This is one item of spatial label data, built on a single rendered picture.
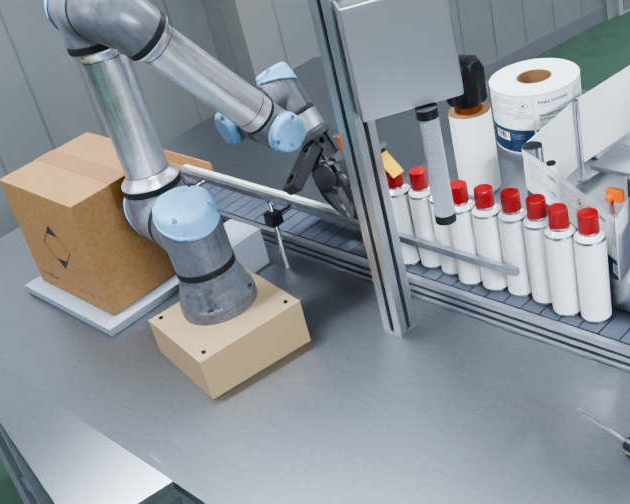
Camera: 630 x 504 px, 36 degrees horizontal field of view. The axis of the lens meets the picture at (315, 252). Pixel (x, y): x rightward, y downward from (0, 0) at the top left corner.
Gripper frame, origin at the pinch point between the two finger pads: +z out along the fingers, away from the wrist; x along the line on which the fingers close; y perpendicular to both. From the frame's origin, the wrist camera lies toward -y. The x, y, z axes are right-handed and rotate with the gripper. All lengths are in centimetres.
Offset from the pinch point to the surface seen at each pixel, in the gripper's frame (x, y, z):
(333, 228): 10.9, 1.8, 0.0
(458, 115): -15.2, 25.4, -6.8
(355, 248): 2.0, -2.2, 5.0
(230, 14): 141, 100, -73
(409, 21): -54, -9, -26
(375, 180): -31.3, -13.7, -7.3
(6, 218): 198, 4, -54
